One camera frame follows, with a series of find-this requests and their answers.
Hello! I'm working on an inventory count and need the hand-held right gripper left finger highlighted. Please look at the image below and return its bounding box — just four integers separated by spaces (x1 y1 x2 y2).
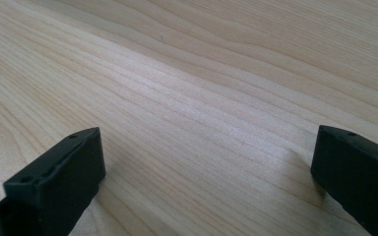
0 127 107 236

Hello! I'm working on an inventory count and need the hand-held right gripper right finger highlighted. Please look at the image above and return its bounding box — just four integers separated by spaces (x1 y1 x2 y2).
310 124 378 236

